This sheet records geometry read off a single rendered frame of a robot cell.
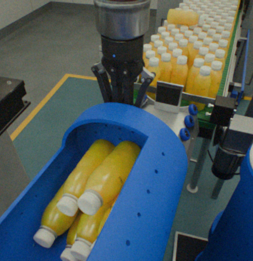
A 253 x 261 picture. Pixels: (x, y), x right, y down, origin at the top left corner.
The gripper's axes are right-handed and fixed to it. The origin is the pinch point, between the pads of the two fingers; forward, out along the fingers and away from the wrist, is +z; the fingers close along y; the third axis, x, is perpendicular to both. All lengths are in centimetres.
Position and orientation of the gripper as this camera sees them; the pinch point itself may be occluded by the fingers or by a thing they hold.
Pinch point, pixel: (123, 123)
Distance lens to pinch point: 55.6
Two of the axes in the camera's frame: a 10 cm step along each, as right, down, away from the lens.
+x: -3.8, 6.3, -6.8
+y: -9.3, -2.6, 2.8
